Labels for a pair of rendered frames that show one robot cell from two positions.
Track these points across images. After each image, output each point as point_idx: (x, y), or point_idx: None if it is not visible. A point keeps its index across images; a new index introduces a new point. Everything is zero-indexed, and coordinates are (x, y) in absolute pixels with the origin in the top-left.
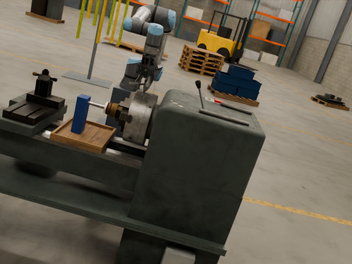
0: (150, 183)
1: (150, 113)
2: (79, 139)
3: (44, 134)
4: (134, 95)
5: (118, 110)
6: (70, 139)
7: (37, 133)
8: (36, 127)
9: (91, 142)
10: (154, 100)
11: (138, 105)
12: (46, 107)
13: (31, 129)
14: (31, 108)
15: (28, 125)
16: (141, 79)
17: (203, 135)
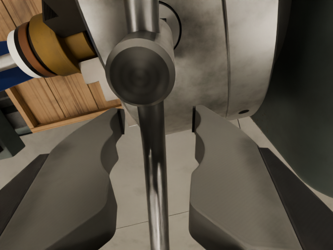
0: None
1: (250, 115)
2: (71, 93)
3: (20, 119)
4: (130, 112)
5: (94, 82)
6: (70, 123)
7: (12, 124)
8: (6, 142)
9: (94, 85)
10: (265, 75)
11: (184, 126)
12: None
13: (13, 156)
14: None
15: (1, 156)
16: (106, 157)
17: None
